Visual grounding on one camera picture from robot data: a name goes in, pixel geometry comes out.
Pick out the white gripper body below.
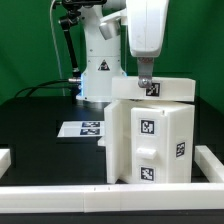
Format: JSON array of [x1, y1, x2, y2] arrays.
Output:
[[126, 0, 169, 58]]

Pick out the white U-shaped obstacle fence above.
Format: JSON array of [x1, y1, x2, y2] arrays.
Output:
[[0, 145, 224, 214]]

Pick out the white cabinet door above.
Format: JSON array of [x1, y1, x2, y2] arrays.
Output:
[[98, 101, 122, 184], [131, 107, 167, 183]]

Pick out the grey cable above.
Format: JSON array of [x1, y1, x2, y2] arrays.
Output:
[[49, 0, 66, 98]]

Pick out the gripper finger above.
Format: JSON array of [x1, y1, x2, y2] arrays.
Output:
[[137, 57, 154, 88]]

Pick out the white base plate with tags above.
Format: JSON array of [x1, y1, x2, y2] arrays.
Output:
[[58, 121, 105, 137]]

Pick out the white cabinet top block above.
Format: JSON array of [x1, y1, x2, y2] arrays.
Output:
[[112, 76, 196, 102]]

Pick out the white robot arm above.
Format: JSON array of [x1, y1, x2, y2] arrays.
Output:
[[78, 0, 169, 103]]

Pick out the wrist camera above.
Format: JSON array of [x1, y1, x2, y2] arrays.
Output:
[[99, 9, 127, 40]]

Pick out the white cabinet body box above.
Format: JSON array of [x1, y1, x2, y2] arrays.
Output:
[[117, 100, 195, 184]]

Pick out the black cables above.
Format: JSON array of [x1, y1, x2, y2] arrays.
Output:
[[13, 78, 83, 98]]

